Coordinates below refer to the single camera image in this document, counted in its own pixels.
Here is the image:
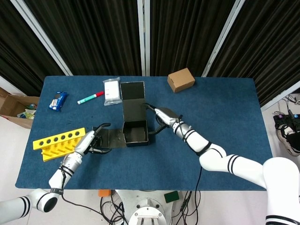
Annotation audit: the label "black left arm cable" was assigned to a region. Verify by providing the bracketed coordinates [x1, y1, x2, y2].
[60, 164, 113, 222]

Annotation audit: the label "black white sneaker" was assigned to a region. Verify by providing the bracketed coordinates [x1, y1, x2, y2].
[277, 124, 300, 157]

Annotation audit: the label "cardboard carton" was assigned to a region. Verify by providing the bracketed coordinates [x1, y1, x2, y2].
[0, 88, 40, 129]

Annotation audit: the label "dark green block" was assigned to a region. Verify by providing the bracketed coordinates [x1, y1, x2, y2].
[164, 191, 180, 203]

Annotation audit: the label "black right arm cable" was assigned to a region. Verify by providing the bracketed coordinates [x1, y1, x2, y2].
[177, 114, 211, 195]

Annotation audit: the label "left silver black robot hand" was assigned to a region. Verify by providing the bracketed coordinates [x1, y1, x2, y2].
[74, 123, 112, 157]

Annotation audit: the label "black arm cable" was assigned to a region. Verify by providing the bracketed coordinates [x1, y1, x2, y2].
[60, 164, 113, 222]
[177, 114, 211, 195]

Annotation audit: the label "tangled black floor cables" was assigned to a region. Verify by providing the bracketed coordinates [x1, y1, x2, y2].
[99, 190, 202, 225]

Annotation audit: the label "blue table mat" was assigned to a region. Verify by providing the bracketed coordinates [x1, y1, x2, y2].
[15, 75, 281, 191]

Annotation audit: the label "black paper box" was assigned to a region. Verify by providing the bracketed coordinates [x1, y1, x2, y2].
[93, 81, 156, 150]

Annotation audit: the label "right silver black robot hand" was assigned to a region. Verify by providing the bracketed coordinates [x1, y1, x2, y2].
[142, 103, 183, 135]

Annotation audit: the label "white plastic packet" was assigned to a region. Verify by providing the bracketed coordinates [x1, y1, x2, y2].
[103, 77, 124, 107]

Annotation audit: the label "green red marker pen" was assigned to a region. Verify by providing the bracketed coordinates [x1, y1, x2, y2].
[77, 91, 105, 105]

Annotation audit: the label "yellow test tube rack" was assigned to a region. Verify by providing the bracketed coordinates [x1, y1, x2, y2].
[32, 127, 94, 162]

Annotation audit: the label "brown cardboard box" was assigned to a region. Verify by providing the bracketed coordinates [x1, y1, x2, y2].
[167, 67, 195, 93]

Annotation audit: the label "white aluminium frame post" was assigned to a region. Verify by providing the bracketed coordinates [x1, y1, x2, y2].
[260, 81, 300, 112]
[137, 0, 150, 76]
[201, 0, 246, 77]
[0, 75, 22, 96]
[10, 0, 74, 76]

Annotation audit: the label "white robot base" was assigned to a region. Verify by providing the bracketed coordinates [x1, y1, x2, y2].
[116, 189, 181, 225]

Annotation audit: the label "black electronics with cables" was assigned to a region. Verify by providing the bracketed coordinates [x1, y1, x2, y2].
[273, 93, 300, 128]

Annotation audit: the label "black pleated curtain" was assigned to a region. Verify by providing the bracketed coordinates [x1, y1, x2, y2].
[149, 0, 235, 77]
[0, 0, 65, 97]
[23, 0, 143, 76]
[207, 0, 300, 107]

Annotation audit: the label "blue cookie packet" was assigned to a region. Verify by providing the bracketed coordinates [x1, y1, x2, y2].
[48, 91, 68, 112]

